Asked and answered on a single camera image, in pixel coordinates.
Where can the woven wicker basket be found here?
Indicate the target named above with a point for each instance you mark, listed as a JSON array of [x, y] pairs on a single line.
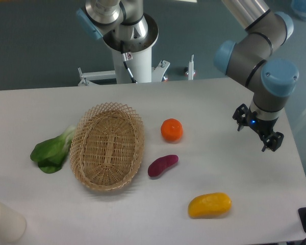
[[108, 146]]

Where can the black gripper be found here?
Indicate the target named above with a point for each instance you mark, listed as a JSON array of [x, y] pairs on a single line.
[[262, 122]]

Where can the purple sweet potato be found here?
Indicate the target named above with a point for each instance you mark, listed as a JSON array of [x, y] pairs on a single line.
[[158, 166]]

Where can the yellow mango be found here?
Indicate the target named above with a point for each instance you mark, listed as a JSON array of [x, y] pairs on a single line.
[[210, 205]]

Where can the orange tangerine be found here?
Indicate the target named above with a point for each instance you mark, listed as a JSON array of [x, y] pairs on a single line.
[[171, 130]]

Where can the cream white cylinder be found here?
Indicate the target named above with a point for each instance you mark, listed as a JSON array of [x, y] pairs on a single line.
[[12, 224]]

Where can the green bok choy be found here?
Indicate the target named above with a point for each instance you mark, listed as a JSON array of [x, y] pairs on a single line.
[[51, 154]]

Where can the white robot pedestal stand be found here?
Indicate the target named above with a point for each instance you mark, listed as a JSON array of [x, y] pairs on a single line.
[[131, 48]]

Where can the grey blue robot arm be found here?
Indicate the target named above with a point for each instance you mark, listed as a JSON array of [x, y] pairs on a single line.
[[247, 62]]

